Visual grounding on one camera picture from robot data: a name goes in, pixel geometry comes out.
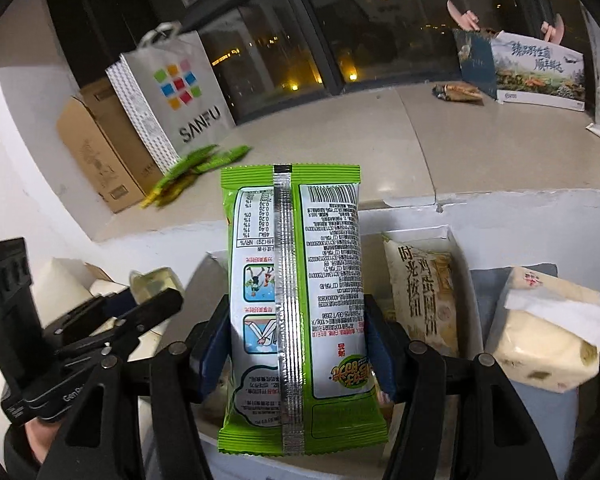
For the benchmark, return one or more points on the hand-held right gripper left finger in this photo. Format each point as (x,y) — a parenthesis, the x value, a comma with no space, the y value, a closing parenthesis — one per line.
(212,355)

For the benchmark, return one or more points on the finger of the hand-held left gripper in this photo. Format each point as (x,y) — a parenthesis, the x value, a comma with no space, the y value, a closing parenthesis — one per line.
(120,302)
(155,307)

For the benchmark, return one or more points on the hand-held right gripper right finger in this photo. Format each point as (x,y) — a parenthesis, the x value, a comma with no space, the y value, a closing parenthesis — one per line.
(380,355)

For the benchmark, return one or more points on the pale green snack packet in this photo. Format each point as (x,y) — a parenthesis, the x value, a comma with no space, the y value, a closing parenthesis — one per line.
(155,282)

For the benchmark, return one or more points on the beige biscuit packet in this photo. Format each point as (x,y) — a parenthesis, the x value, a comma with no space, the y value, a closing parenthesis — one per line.
(422,295)

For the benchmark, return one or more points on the green seaweed snack packet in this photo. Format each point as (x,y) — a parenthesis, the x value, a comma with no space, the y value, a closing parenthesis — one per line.
(330,285)

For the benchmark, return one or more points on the white box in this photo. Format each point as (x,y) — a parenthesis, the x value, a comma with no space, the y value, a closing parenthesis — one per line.
(467,290)

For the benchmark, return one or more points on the person's left hand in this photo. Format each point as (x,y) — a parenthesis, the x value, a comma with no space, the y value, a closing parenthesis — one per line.
(41,440)

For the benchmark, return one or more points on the pile of green packets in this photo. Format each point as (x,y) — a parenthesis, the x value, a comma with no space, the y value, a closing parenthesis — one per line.
(195,165)

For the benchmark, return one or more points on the brown cardboard box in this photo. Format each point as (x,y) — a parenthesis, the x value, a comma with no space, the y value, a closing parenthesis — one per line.
(100,155)

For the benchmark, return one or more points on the cream tissue pack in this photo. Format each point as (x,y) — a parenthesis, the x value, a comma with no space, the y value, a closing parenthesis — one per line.
(540,340)

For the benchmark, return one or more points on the white paper shopping bag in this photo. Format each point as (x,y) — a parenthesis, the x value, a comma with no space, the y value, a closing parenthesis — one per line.
(180,90)

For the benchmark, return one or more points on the small brown packet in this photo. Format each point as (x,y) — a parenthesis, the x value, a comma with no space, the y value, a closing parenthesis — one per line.
(457,92)

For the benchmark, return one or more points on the landscape print tissue box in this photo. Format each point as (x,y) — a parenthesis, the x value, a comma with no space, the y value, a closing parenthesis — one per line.
(535,72)

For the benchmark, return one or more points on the dark window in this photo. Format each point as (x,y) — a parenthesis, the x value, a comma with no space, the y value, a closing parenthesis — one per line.
(380,15)

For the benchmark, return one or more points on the pink plastic clip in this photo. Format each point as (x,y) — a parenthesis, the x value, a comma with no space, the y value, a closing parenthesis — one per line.
(462,15)
(554,27)

